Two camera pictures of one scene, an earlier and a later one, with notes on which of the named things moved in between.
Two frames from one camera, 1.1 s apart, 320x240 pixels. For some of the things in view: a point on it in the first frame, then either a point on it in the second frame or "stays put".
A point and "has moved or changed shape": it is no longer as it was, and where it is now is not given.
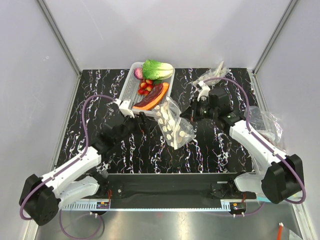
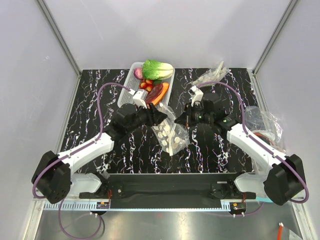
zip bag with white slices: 176,130 has moved or changed shape
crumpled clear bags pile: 266,124 stays put
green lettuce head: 156,70 stays put
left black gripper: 146,125 → 154,116
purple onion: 138,73 stays put
